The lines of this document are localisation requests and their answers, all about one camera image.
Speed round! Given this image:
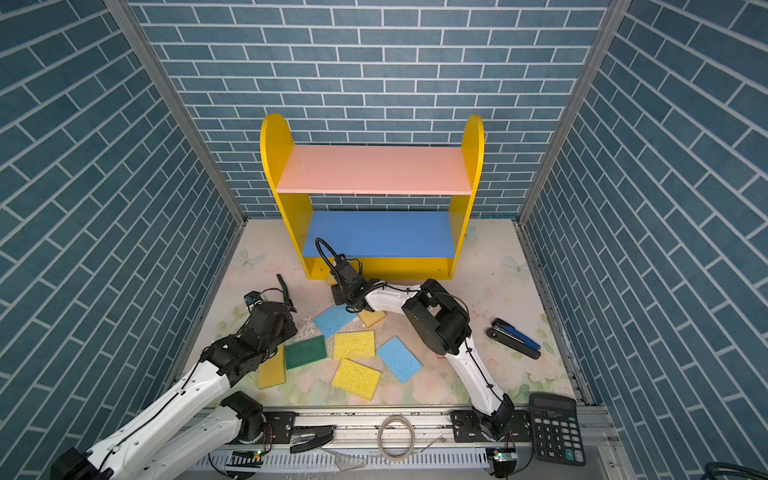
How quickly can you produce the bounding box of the bright yellow sponge upper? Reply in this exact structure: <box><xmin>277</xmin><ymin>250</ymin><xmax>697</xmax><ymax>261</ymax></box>
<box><xmin>333</xmin><ymin>331</ymin><xmax>376</xmax><ymax>360</ymax></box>

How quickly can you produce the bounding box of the pale yellow sponge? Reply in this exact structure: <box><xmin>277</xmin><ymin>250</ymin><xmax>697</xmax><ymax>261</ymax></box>
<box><xmin>357</xmin><ymin>310</ymin><xmax>386</xmax><ymax>328</ymax></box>

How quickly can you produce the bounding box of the bright yellow sponge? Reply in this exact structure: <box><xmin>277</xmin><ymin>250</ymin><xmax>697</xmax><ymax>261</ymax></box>
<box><xmin>333</xmin><ymin>331</ymin><xmax>376</xmax><ymax>360</ymax></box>
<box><xmin>332</xmin><ymin>359</ymin><xmax>381</xmax><ymax>401</ymax></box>

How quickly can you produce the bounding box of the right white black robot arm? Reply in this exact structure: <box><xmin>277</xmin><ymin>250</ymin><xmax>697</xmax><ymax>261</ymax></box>
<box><xmin>326</xmin><ymin>255</ymin><xmax>514</xmax><ymax>440</ymax></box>

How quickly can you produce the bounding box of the blue sponge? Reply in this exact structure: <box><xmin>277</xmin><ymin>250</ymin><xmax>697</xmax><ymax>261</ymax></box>
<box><xmin>313</xmin><ymin>305</ymin><xmax>357</xmax><ymax>338</ymax></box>
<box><xmin>377</xmin><ymin>337</ymin><xmax>423</xmax><ymax>384</ymax></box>

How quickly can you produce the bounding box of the green scouring pad sponge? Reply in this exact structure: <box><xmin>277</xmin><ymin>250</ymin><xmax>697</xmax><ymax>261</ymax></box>
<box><xmin>285</xmin><ymin>335</ymin><xmax>327</xmax><ymax>370</ymax></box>

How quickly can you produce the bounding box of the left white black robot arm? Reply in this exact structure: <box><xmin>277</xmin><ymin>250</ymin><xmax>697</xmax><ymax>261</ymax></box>
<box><xmin>49</xmin><ymin>283</ymin><xmax>297</xmax><ymax>479</ymax></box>

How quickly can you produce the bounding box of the aluminium front rail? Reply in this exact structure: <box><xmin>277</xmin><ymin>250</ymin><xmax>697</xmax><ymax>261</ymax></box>
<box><xmin>149</xmin><ymin>405</ymin><xmax>625</xmax><ymax>480</ymax></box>

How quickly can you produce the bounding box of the yellow sponge far left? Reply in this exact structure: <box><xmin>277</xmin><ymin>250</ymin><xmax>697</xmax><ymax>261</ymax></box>
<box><xmin>257</xmin><ymin>345</ymin><xmax>286</xmax><ymax>390</ymax></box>

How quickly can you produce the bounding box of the bright yellow sponge lower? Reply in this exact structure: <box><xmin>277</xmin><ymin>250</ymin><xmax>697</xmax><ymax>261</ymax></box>
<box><xmin>332</xmin><ymin>359</ymin><xmax>381</xmax><ymax>401</ymax></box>

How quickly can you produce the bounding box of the yellow shelf with coloured boards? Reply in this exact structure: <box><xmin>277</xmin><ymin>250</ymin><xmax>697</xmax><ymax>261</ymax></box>
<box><xmin>260</xmin><ymin>114</ymin><xmax>485</xmax><ymax>281</ymax></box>

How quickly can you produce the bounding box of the black blue stapler on table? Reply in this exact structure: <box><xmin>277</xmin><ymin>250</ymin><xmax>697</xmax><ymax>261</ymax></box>
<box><xmin>486</xmin><ymin>318</ymin><xmax>541</xmax><ymax>360</ymax></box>

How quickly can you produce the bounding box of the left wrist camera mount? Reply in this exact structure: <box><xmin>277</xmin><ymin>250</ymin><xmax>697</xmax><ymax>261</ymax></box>
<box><xmin>244</xmin><ymin>291</ymin><xmax>263</xmax><ymax>312</ymax></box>

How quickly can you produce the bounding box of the black corrugated cable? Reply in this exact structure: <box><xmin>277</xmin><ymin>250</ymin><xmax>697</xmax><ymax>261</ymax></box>
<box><xmin>314</xmin><ymin>237</ymin><xmax>346</xmax><ymax>271</ymax></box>

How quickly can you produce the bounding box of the black desk calculator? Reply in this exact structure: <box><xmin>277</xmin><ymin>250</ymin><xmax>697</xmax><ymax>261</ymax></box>
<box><xmin>529</xmin><ymin>392</ymin><xmax>586</xmax><ymax>467</ymax></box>

